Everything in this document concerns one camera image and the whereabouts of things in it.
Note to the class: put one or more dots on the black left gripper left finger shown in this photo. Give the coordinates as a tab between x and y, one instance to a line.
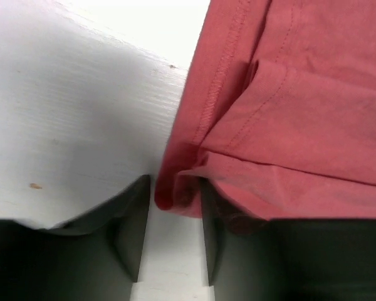
94	256

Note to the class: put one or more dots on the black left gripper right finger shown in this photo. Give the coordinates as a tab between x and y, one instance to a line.
286	259

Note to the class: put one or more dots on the pink red t-shirt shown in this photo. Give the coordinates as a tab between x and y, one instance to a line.
278	113

